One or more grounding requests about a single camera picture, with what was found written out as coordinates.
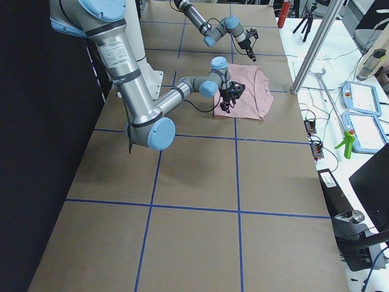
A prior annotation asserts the metal reacher grabber tool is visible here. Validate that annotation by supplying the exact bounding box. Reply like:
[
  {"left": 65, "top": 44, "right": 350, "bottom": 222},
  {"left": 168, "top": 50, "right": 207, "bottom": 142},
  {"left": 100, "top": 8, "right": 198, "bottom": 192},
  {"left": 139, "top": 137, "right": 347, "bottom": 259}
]
[{"left": 312, "top": 68, "right": 356, "bottom": 159}]

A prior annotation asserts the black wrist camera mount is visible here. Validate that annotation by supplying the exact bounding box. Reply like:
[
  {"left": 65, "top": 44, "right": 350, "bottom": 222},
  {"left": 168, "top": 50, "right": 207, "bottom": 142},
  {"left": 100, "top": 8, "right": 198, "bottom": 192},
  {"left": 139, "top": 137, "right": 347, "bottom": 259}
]
[
  {"left": 227, "top": 82, "right": 246, "bottom": 100},
  {"left": 245, "top": 28, "right": 259, "bottom": 46}
]

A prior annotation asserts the far orange circuit board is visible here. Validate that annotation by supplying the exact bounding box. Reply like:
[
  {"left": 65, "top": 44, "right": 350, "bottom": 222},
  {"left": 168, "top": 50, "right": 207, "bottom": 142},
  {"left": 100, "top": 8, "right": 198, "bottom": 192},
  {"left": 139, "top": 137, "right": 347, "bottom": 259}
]
[{"left": 304, "top": 119, "right": 317, "bottom": 135}]

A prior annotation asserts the red cylinder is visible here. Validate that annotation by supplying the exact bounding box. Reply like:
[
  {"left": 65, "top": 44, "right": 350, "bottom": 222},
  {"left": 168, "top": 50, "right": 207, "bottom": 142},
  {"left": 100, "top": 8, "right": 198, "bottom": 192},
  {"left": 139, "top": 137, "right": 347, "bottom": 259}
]
[{"left": 277, "top": 0, "right": 291, "bottom": 29}]

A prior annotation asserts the far blue teach pendant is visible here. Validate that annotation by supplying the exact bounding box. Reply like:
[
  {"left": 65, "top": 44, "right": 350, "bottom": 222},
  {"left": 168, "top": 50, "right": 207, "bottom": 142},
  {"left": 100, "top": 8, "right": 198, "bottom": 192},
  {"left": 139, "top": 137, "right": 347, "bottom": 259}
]
[{"left": 342, "top": 81, "right": 382, "bottom": 117}]

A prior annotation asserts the near blue teach pendant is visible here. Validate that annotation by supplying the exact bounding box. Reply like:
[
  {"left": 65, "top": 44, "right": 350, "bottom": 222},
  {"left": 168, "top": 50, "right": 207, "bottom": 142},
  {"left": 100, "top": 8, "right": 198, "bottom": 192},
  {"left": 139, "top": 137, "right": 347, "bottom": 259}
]
[{"left": 342, "top": 113, "right": 388, "bottom": 155}]

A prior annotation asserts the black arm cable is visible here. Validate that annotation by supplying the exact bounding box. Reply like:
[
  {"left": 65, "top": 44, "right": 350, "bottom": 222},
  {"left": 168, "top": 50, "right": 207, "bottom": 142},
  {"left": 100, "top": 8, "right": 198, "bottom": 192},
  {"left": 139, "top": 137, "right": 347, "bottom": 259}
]
[
  {"left": 205, "top": 17, "right": 244, "bottom": 52},
  {"left": 126, "top": 75, "right": 232, "bottom": 155}
]

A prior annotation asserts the orange circuit board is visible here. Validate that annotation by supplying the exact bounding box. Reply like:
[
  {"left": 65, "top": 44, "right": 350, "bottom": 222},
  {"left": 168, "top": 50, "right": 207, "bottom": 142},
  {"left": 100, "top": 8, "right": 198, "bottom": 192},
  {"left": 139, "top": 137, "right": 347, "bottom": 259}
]
[
  {"left": 304, "top": 119, "right": 317, "bottom": 135},
  {"left": 308, "top": 135, "right": 324, "bottom": 161}
]

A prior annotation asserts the blue teach pendant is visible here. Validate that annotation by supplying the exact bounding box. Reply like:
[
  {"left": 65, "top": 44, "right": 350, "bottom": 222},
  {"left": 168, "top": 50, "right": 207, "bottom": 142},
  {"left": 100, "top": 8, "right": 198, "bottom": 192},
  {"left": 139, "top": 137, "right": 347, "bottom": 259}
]
[
  {"left": 342, "top": 113, "right": 388, "bottom": 155},
  {"left": 342, "top": 81, "right": 382, "bottom": 117}
]

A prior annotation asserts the pink Snoopy t-shirt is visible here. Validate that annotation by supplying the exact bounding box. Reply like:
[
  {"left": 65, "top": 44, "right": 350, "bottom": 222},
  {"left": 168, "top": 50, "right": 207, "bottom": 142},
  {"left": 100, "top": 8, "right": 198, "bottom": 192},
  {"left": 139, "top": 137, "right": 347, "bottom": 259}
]
[{"left": 213, "top": 63, "right": 274, "bottom": 121}]

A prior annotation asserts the black tripod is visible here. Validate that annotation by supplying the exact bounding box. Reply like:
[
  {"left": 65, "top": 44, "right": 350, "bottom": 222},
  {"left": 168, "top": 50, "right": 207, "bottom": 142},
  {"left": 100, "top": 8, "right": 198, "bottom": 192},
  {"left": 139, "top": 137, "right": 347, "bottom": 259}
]
[{"left": 292, "top": 2, "right": 317, "bottom": 43}]

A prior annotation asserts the black monitor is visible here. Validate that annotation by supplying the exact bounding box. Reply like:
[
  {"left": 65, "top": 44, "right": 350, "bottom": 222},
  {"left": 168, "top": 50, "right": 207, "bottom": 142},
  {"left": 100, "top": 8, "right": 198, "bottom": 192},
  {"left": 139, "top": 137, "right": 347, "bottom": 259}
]
[{"left": 349, "top": 145, "right": 389, "bottom": 231}]

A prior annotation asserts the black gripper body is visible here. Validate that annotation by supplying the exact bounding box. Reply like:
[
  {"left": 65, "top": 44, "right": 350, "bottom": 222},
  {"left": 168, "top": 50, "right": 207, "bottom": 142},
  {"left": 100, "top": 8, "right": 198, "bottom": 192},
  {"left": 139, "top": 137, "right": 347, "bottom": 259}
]
[
  {"left": 221, "top": 89, "right": 237, "bottom": 105},
  {"left": 238, "top": 37, "right": 252, "bottom": 54}
]

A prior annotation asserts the black clamp with metal knob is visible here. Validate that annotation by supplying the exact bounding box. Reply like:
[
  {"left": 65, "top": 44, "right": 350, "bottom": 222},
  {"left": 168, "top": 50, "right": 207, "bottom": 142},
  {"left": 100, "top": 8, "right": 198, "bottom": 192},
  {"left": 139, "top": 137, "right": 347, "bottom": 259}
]
[{"left": 331, "top": 214, "right": 388, "bottom": 272}]

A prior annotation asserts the clear water bottle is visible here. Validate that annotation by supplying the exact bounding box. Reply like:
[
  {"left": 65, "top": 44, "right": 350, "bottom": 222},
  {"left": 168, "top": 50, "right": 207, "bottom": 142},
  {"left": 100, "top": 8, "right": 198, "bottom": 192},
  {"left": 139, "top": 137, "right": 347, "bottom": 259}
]
[{"left": 356, "top": 49, "right": 386, "bottom": 81}]

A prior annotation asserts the black power supply box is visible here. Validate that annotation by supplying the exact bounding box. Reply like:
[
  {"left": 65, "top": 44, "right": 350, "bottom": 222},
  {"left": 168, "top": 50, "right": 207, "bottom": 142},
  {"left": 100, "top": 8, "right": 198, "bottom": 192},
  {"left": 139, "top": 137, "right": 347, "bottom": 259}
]
[{"left": 317, "top": 169, "right": 353, "bottom": 217}]

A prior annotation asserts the near orange circuit board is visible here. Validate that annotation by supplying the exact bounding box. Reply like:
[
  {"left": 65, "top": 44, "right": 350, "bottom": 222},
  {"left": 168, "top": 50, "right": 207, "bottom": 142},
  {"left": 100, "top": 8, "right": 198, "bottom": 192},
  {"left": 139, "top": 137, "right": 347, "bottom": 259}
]
[{"left": 308, "top": 135, "right": 324, "bottom": 161}]

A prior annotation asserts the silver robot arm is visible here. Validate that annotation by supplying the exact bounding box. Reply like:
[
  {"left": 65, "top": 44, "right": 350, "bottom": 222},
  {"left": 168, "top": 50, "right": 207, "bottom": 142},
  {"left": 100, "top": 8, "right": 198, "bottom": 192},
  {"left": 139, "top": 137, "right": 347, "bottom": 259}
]
[
  {"left": 174, "top": 1, "right": 259, "bottom": 62},
  {"left": 49, "top": 1, "right": 245, "bottom": 150}
]

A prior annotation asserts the aluminium frame post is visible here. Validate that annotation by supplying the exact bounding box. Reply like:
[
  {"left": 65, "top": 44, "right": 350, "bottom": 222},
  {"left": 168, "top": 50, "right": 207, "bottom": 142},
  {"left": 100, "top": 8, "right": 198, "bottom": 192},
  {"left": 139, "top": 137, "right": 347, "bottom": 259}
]
[{"left": 291, "top": 0, "right": 344, "bottom": 95}]

